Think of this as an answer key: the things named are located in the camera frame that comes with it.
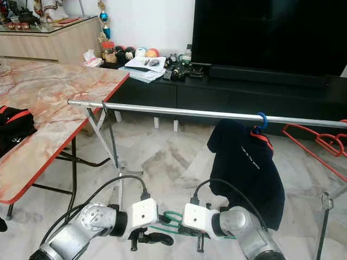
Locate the marble pattern folding table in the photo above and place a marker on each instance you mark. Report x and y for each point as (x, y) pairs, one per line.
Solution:
(54, 92)

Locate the black pot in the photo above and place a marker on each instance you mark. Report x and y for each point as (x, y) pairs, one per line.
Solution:
(29, 17)

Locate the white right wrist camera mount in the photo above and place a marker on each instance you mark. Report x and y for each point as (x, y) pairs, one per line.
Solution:
(198, 216)

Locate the black garment red collar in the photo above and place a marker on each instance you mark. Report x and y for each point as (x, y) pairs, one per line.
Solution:
(16, 127)

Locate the blue hanger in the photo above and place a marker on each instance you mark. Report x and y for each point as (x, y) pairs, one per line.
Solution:
(266, 122)

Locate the pink tissue pack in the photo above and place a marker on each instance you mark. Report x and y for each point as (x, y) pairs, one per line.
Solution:
(93, 59)

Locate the stack of white papers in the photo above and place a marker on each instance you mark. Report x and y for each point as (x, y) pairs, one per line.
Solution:
(143, 70)

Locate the light wooden sideboard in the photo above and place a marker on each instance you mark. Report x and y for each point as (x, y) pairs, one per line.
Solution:
(49, 46)

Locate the navy t-shirt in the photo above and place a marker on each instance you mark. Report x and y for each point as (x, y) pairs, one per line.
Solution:
(244, 162)

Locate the black flat television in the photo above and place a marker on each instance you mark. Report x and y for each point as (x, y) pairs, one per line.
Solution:
(265, 32)

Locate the small black electronic box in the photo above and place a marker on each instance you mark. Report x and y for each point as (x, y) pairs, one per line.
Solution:
(199, 71)

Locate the jar with red lid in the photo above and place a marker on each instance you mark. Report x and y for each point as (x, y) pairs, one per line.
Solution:
(109, 52)

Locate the white figurine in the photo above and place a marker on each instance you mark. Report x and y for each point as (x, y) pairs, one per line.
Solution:
(51, 10)

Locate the black TV console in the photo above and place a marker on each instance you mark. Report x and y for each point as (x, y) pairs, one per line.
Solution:
(222, 97)

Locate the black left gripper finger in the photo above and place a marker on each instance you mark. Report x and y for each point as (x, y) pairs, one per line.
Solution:
(161, 239)

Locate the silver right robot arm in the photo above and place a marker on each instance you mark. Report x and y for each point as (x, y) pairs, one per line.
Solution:
(238, 222)

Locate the orange ball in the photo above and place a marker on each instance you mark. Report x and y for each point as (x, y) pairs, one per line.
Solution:
(153, 53)

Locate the person foot black sock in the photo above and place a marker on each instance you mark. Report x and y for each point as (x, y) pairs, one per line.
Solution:
(2, 225)

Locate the tall blue gold trophy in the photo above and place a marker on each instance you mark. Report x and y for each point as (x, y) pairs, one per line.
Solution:
(104, 17)

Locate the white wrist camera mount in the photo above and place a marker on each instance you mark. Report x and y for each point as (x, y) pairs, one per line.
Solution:
(198, 216)
(145, 212)

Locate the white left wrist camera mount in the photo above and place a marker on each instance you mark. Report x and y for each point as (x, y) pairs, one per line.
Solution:
(145, 212)

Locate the black soundbar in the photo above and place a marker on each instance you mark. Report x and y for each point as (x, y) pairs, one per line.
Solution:
(265, 76)

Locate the green hanger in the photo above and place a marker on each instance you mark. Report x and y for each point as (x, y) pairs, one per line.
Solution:
(172, 212)

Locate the red hanger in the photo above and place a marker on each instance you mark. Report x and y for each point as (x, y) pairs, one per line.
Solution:
(325, 142)

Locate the black tape dispenser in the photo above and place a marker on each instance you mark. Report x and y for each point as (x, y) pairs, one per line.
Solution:
(179, 71)

